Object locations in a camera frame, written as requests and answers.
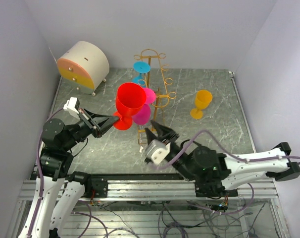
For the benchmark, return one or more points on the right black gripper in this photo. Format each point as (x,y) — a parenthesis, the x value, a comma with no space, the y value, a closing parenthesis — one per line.
(165,133)

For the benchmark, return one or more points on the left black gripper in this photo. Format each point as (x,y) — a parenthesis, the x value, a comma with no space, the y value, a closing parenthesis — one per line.
(98,124)

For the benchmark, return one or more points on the red wine glass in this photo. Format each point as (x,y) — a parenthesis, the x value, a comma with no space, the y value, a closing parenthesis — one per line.
(130,99)

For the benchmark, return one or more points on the yellow wine glass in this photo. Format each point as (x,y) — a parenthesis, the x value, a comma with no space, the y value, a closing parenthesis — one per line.
(202,100)

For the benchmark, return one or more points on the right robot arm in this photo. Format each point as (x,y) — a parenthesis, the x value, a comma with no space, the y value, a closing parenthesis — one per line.
(217,174)

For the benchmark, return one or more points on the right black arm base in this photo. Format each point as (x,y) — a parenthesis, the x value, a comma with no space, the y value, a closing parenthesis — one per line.
(213,189)

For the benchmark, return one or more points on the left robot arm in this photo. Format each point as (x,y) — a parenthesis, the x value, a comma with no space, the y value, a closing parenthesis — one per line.
(56,191)

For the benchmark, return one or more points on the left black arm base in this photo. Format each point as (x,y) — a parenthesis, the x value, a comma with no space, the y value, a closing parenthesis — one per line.
(95,186)

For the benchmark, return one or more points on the pink wine glass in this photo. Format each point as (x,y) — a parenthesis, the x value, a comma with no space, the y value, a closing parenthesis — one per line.
(143,116)

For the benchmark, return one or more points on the blue wine glass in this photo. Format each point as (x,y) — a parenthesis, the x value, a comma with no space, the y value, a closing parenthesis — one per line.
(141,68)

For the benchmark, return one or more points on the round white mini drawer cabinet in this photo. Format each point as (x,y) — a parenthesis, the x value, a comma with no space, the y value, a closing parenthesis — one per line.
(84,66)

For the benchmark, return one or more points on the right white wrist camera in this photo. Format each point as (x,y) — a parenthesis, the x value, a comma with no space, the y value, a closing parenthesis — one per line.
(156,151)

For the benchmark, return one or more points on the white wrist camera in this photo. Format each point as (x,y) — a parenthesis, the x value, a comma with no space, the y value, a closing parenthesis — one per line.
(156,151)
(72,106)

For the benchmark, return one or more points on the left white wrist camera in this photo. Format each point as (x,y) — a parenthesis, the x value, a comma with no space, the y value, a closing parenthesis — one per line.
(72,106)

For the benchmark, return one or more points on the gold wire wine glass rack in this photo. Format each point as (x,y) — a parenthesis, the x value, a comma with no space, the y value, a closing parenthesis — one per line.
(163,96)

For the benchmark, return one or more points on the aluminium mounting rail frame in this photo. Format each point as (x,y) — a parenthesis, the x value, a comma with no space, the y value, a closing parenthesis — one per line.
(140,208)

